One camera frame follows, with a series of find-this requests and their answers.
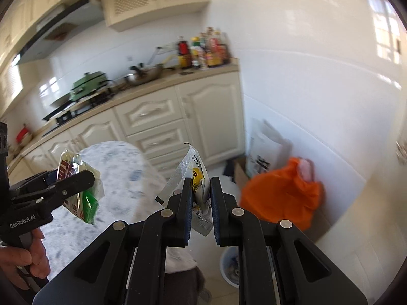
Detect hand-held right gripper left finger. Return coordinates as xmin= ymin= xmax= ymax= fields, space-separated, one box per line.
xmin=32 ymin=177 xmax=194 ymax=305

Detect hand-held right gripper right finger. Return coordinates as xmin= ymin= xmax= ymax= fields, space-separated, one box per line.
xmin=210 ymin=177 xmax=368 ymax=305

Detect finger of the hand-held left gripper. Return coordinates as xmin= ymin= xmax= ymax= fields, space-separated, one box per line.
xmin=11 ymin=169 xmax=96 ymax=212
xmin=9 ymin=170 xmax=60 ymax=197

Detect red green snack wrapper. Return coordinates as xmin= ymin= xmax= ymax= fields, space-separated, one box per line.
xmin=59 ymin=149 xmax=105 ymax=226

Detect white blue waste bin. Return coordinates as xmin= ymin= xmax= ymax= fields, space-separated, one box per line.
xmin=220 ymin=246 xmax=242 ymax=289

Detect white yellow snack packet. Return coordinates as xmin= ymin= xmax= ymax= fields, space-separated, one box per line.
xmin=155 ymin=143 xmax=213 ymax=237

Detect person's left hand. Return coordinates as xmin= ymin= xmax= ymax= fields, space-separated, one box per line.
xmin=0 ymin=229 xmax=51 ymax=289

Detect red lid container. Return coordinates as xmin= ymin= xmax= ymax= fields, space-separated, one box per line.
xmin=16 ymin=124 xmax=31 ymax=143

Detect floral tablecloth on round table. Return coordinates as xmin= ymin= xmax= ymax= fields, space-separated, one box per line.
xmin=32 ymin=140 xmax=169 ymax=280

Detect brown cardboard piece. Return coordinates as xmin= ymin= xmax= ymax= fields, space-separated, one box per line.
xmin=223 ymin=157 xmax=252 ymax=191

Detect grey and brown cloth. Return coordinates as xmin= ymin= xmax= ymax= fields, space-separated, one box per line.
xmin=164 ymin=246 xmax=207 ymax=305

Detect black gas stove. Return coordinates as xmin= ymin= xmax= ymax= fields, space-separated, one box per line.
xmin=43 ymin=97 xmax=117 ymax=124

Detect orange plastic bag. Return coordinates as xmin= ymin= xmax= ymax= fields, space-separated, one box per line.
xmin=239 ymin=156 xmax=322 ymax=232

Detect white rice bag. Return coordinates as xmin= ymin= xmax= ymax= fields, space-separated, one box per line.
xmin=246 ymin=117 xmax=293 ymax=178

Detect green electric cooker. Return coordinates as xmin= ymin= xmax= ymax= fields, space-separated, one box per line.
xmin=69 ymin=71 xmax=110 ymax=101

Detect pink plastic bag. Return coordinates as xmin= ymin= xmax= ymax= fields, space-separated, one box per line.
xmin=299 ymin=159 xmax=315 ymax=181

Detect cream base cabinets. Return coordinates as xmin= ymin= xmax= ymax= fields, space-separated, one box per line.
xmin=6 ymin=70 xmax=247 ymax=181

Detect steel wok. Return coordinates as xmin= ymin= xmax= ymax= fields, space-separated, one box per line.
xmin=122 ymin=46 xmax=179 ymax=86

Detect grey range hood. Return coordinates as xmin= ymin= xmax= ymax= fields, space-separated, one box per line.
xmin=13 ymin=0 xmax=105 ymax=67

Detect cream upper cabinets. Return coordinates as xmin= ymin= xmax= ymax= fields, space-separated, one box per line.
xmin=0 ymin=0 xmax=105 ymax=54

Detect row of condiment bottles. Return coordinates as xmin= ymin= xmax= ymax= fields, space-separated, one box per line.
xmin=176 ymin=27 xmax=231 ymax=70

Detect narrow lattice door wall cabinet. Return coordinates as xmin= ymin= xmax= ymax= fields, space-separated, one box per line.
xmin=0 ymin=60 xmax=24 ymax=115

